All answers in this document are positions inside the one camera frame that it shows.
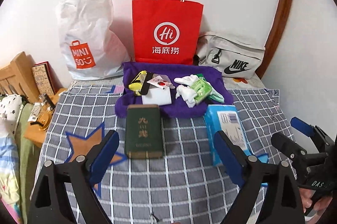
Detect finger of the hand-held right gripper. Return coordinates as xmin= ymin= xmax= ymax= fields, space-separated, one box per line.
xmin=271 ymin=132 xmax=307 ymax=165
xmin=290 ymin=117 xmax=336 ymax=153

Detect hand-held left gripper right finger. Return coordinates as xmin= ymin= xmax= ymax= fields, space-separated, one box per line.
xmin=214 ymin=131 xmax=306 ymax=224

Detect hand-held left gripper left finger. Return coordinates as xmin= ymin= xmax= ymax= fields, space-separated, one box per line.
xmin=28 ymin=130 xmax=120 ymax=224

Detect mint green cloth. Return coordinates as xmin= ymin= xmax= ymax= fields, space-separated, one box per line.
xmin=208 ymin=91 xmax=226 ymax=104

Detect white glove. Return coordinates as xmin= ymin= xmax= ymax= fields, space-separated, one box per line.
xmin=174 ymin=75 xmax=202 ymax=109

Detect green wet wipe packet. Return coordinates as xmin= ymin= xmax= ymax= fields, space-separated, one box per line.
xmin=190 ymin=77 xmax=212 ymax=105

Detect yellow black cloth band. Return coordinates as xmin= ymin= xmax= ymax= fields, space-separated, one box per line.
xmin=128 ymin=71 xmax=148 ymax=96

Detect white sponge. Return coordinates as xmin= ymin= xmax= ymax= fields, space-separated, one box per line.
xmin=142 ymin=87 xmax=172 ymax=107

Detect white red printed sachet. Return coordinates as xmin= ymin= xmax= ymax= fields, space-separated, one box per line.
xmin=147 ymin=76 xmax=175 ymax=89

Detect person's right hand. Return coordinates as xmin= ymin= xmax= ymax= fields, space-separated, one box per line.
xmin=300 ymin=186 xmax=320 ymax=218

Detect orange star patch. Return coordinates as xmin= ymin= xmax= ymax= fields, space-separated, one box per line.
xmin=65 ymin=121 xmax=127 ymax=198

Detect blue tissue pack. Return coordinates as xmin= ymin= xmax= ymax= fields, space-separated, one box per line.
xmin=204 ymin=104 xmax=253 ymax=168

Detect dark green tin box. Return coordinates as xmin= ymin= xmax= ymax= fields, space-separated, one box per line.
xmin=124 ymin=104 xmax=164 ymax=159

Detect grey checked blanket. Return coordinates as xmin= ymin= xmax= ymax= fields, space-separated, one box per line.
xmin=32 ymin=83 xmax=297 ymax=224

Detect wooden bedside table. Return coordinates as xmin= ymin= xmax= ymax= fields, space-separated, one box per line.
xmin=23 ymin=87 xmax=69 ymax=148

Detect green sheet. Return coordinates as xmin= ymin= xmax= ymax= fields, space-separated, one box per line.
xmin=14 ymin=103 xmax=43 ymax=224

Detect glass perfume bottle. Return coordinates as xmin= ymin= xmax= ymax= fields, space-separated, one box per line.
xmin=39 ymin=93 xmax=56 ymax=112

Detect purple towel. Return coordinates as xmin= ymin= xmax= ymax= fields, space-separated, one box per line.
xmin=114 ymin=61 xmax=234 ymax=119

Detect colourful printed quilt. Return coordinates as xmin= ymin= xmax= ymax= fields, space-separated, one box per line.
xmin=0 ymin=119 xmax=24 ymax=224

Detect grey waist bag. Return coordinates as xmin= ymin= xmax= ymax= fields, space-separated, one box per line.
xmin=196 ymin=32 xmax=266 ymax=80

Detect patterned gift box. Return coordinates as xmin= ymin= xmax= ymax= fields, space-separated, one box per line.
xmin=32 ymin=62 xmax=57 ymax=96

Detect white black-dotted pillow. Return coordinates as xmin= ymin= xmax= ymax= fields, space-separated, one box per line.
xmin=0 ymin=94 xmax=25 ymax=122

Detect white plastic shopping bag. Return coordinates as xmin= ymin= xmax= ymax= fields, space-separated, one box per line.
xmin=55 ymin=0 xmax=131 ymax=81

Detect red paper bag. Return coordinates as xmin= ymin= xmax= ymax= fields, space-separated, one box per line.
xmin=132 ymin=0 xmax=204 ymax=66

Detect brown wooden door frame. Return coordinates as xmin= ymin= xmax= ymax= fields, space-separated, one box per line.
xmin=255 ymin=0 xmax=297 ymax=80

